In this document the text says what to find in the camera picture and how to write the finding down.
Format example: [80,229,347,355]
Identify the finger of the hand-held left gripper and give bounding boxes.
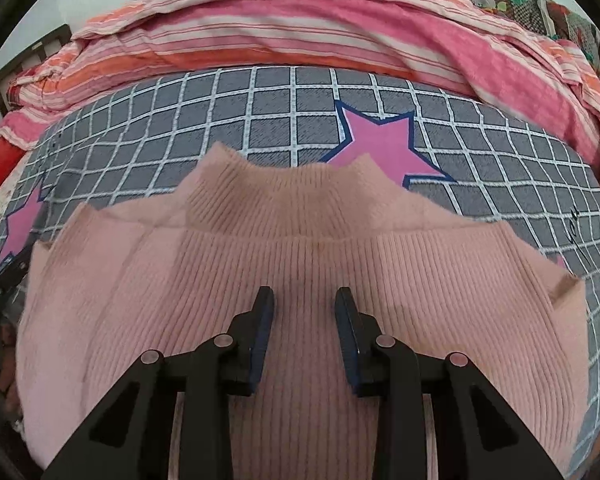
[0,254,29,326]

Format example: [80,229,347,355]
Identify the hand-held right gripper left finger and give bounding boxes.
[40,286,276,480]

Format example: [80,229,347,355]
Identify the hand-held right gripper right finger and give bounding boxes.
[334,286,567,480]

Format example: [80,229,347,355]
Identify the pink ribbed sweater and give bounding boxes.
[16,142,588,480]

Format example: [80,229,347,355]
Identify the person's left hand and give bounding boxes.
[0,324,23,428]

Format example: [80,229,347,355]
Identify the grey checked star blanket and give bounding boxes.
[0,66,600,480]

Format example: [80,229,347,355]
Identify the dark wooden headboard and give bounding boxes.
[0,25,73,146]

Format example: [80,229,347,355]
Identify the pink striped quilt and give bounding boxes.
[0,0,600,171]

